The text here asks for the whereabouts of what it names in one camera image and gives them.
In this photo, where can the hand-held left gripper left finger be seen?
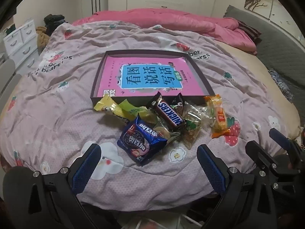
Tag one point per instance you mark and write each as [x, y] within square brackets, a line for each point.
[87, 169]

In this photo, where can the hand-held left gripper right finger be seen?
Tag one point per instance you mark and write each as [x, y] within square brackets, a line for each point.
[211, 169]

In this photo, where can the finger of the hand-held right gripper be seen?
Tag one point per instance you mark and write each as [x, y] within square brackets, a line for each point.
[283, 141]
[258, 156]

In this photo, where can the clear cracker packet green label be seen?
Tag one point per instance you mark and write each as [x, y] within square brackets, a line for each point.
[191, 126]

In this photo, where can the orange cracker packet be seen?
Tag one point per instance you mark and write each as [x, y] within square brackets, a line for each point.
[219, 116]

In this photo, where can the gold striped small packet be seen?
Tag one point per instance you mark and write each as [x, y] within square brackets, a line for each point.
[164, 132]

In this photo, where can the blue cookie packet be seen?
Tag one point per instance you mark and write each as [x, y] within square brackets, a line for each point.
[140, 140]

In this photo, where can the yellow wafer packet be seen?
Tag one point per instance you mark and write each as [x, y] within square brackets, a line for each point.
[102, 105]

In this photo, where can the brown chocolate bar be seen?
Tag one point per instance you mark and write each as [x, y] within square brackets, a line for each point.
[169, 114]

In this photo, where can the black green small packet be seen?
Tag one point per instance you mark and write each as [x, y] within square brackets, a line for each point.
[177, 102]

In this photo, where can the green cake packet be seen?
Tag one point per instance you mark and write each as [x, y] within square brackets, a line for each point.
[133, 111]

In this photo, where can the dark cardboard box tray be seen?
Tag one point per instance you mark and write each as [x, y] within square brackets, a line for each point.
[197, 76]

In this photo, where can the blue patterned cloth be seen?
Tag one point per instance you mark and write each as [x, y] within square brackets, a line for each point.
[282, 85]

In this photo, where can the beige bed sheet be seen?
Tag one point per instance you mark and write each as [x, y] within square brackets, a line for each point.
[262, 83]

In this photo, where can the grey padded headboard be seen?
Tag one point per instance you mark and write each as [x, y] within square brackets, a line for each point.
[274, 47]

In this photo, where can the pink book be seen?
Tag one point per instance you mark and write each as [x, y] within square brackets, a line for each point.
[114, 76]

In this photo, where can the dark striped pillow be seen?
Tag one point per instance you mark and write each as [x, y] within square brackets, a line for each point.
[249, 32]

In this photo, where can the brown plush toy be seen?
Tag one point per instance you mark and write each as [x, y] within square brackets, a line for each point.
[43, 38]

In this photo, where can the white drawer cabinet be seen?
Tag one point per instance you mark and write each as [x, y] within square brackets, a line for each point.
[21, 40]

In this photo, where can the dark clothes pile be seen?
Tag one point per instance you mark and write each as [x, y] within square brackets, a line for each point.
[56, 22]

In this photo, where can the pink quilt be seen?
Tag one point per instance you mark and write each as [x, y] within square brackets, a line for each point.
[166, 19]

